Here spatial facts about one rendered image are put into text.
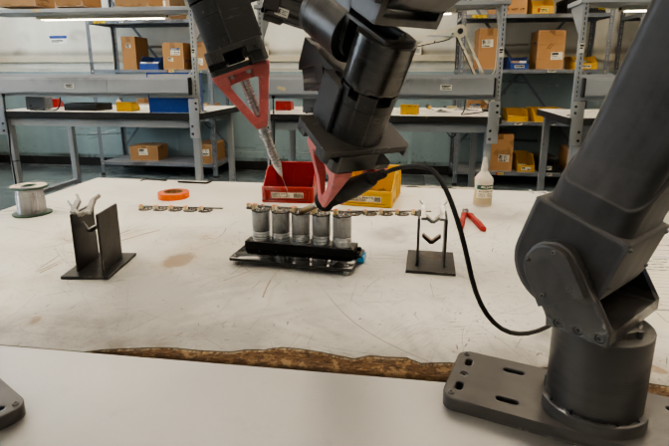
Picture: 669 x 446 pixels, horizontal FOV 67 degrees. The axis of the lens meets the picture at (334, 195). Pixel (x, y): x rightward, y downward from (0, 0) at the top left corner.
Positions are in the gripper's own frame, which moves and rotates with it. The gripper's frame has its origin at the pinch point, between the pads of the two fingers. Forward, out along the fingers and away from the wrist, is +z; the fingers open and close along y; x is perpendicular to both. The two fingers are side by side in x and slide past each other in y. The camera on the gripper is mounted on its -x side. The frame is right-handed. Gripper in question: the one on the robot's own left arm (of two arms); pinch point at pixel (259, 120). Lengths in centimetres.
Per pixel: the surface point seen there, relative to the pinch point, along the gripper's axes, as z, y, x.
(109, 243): 7.9, 1.5, 22.8
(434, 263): 23.8, -5.9, -14.2
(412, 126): 53, 214, -87
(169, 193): 10.7, 36.9, 20.2
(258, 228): 13.4, 2.3, 5.2
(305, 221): 14.1, -0.2, -0.9
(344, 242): 17.9, -2.7, -4.6
